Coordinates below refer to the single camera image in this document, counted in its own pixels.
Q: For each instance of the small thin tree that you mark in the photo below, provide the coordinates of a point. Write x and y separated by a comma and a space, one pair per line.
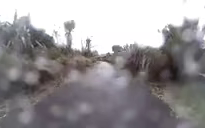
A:
88, 44

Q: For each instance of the grey asphalt path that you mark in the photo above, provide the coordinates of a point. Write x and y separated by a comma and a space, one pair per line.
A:
100, 101

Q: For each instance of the tall thin tree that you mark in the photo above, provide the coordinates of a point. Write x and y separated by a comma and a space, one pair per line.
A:
69, 31

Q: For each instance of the belt of bushes and trees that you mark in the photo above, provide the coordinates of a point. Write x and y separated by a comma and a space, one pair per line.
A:
180, 50

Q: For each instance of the grass strip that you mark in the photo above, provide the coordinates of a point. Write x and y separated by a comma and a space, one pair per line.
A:
190, 101

